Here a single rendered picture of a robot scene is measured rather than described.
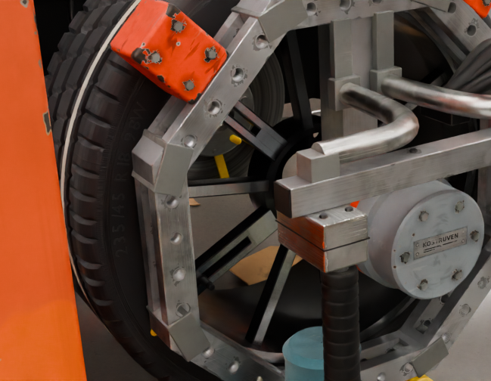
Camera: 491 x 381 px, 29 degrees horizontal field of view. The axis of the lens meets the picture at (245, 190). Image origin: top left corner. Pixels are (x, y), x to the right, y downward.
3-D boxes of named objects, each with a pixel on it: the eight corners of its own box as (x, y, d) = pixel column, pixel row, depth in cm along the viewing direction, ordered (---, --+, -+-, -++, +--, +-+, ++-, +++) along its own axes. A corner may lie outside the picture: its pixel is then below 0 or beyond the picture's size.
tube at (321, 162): (352, 106, 111) (351, 15, 107) (461, 147, 95) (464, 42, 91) (219, 134, 104) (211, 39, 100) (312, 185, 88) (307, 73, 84)
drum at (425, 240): (380, 228, 127) (380, 127, 122) (490, 288, 109) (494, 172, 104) (290, 254, 121) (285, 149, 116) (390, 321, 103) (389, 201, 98)
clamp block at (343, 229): (318, 230, 97) (317, 182, 95) (370, 261, 90) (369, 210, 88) (276, 243, 95) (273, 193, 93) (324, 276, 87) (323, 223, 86)
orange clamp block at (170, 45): (201, 42, 107) (144, -7, 102) (233, 54, 101) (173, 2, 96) (166, 92, 107) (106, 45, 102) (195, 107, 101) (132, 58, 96)
